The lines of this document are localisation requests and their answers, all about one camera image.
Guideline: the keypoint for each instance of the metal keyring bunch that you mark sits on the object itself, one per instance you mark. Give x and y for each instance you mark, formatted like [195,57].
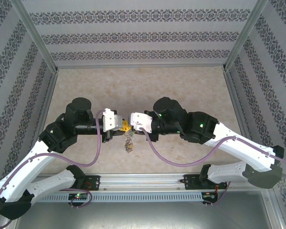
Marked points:
[128,140]

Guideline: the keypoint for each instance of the yellow plastic key tag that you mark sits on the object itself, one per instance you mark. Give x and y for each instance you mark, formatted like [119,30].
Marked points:
[131,144]

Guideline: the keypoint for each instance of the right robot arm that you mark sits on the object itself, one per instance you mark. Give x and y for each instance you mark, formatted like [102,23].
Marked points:
[248,152]

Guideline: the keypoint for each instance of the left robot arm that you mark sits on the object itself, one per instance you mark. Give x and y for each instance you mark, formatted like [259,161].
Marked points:
[45,183]

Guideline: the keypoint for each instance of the small circuit board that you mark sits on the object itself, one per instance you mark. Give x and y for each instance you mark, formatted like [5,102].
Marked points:
[209,195]
[78,196]

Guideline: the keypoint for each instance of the grey metal panel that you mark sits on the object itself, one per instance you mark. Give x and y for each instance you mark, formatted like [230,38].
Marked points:
[143,217]

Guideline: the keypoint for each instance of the aluminium frame bar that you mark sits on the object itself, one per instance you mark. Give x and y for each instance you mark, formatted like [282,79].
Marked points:
[233,95]
[48,95]
[140,67]

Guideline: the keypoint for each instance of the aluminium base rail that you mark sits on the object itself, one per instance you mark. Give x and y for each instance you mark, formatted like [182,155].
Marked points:
[143,182]

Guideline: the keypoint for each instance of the aluminium frame post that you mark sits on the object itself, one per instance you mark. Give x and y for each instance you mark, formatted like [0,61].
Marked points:
[33,33]
[246,33]

